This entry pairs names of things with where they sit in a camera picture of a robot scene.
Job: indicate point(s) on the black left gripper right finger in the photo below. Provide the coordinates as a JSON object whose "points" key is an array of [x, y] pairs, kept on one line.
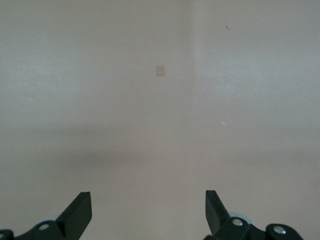
{"points": [[216, 217]]}

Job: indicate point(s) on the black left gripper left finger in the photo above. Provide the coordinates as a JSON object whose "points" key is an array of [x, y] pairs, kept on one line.
{"points": [[75, 220]]}

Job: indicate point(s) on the brown square tape patch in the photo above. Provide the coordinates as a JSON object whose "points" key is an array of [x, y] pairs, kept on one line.
{"points": [[160, 71]]}

